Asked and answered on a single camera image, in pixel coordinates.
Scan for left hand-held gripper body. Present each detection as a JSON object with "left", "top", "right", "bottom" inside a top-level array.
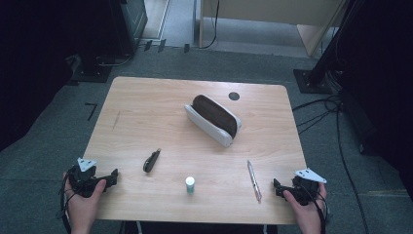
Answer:
[{"left": 67, "top": 157, "right": 111, "bottom": 198}]

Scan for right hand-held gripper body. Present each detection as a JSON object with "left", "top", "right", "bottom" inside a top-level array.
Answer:
[{"left": 285, "top": 168, "right": 327, "bottom": 207}]

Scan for silver pen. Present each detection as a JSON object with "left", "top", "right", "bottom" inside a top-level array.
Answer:
[{"left": 246, "top": 159, "right": 263, "bottom": 204}]

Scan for white green glue stick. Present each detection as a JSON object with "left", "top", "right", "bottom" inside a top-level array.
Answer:
[{"left": 185, "top": 175, "right": 196, "bottom": 195}]

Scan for white pencil case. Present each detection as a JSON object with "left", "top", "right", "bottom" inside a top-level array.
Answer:
[{"left": 184, "top": 94, "right": 243, "bottom": 148}]

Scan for person's right hand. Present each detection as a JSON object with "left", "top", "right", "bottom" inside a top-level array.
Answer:
[{"left": 282, "top": 182, "right": 328, "bottom": 234}]

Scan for person's left hand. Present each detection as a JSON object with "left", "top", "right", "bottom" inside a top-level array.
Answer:
[{"left": 62, "top": 173, "right": 107, "bottom": 234}]

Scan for black flat stand base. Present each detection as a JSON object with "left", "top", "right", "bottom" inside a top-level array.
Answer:
[{"left": 70, "top": 63, "right": 113, "bottom": 84}]

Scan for black stand with square base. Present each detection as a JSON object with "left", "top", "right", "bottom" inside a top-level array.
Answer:
[{"left": 292, "top": 0, "right": 363, "bottom": 96}]

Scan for dark curtain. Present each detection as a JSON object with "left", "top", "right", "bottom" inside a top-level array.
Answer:
[
  {"left": 0, "top": 0, "right": 113, "bottom": 154},
  {"left": 335, "top": 0, "right": 413, "bottom": 200}
]

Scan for black cabinet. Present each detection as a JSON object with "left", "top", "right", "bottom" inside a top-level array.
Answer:
[{"left": 108, "top": 0, "right": 149, "bottom": 57}]

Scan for beige wooden furniture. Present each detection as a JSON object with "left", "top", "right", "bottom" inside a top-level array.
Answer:
[{"left": 198, "top": 0, "right": 346, "bottom": 59}]

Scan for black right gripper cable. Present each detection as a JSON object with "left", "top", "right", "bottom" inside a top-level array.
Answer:
[{"left": 300, "top": 183, "right": 328, "bottom": 234}]

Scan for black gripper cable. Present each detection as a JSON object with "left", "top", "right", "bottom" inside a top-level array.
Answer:
[
  {"left": 57, "top": 169, "right": 73, "bottom": 234},
  {"left": 300, "top": 183, "right": 328, "bottom": 234}
]

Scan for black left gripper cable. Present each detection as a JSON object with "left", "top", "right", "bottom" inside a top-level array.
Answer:
[{"left": 57, "top": 169, "right": 73, "bottom": 234}]

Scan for black floor cables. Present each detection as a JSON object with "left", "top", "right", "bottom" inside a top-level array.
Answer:
[{"left": 291, "top": 94, "right": 371, "bottom": 234}]

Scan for black hanging cable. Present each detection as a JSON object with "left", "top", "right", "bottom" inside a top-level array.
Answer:
[{"left": 199, "top": 0, "right": 220, "bottom": 50}]

